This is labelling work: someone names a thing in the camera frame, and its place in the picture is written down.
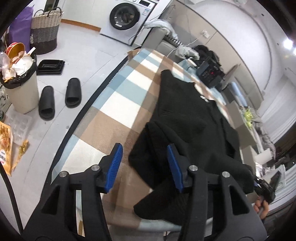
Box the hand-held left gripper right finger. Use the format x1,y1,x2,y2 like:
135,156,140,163
167,144,270,241

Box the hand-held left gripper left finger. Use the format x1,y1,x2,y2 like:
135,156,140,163
22,143,123,241

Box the black sweater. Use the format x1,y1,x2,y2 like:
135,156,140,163
128,70,255,224

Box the person's right hand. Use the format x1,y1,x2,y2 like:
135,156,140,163
253,196,270,219

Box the grey cube ottoman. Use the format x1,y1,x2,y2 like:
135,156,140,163
225,102,257,153

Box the checkered tablecloth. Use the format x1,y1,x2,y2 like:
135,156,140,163
50,47,232,229

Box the green plush toy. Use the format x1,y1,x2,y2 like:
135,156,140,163
243,109,255,126

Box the black slipper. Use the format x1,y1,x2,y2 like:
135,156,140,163
65,78,82,108
38,86,56,120

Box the blue pillow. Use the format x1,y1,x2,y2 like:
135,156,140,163
231,82,245,105

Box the black pressure cooker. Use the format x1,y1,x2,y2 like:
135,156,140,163
196,57,226,88

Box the clear plastic tray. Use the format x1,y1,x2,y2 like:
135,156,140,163
5,110,33,144

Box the grey padded headboard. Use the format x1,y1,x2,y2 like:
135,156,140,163
222,65,238,93

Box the orange snack bag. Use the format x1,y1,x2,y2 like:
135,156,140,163
0,120,13,176

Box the brown cardboard piece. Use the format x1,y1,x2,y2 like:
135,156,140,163
128,47,142,61

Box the beige trash bin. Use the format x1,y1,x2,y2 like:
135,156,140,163
0,46,40,114

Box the grey garment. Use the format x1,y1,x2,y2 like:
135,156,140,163
174,45,200,59

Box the black plastic tray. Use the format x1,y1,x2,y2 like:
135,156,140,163
36,59,65,76

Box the houndstooth cushion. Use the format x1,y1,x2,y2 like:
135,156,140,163
165,35,183,45

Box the light grey blanket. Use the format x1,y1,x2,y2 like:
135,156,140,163
144,19,178,39

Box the woven laundry basket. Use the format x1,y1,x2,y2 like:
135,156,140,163
30,7,65,55

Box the white washing machine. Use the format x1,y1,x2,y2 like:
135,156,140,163
100,0,160,45

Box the orange bowl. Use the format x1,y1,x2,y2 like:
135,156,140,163
6,42,25,58

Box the purple bag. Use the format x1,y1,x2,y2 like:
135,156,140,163
8,6,34,47

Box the black cable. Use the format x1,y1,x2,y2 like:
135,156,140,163
0,160,23,233

